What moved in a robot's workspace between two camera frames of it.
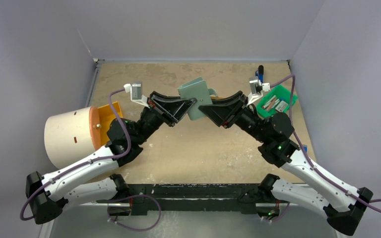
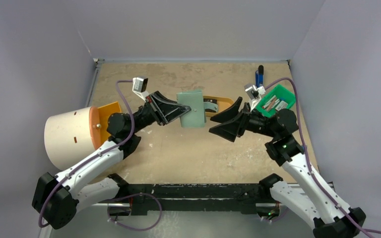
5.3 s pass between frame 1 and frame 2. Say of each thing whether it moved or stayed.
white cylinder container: stayed
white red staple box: stayed
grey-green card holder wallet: moved
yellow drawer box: stayed
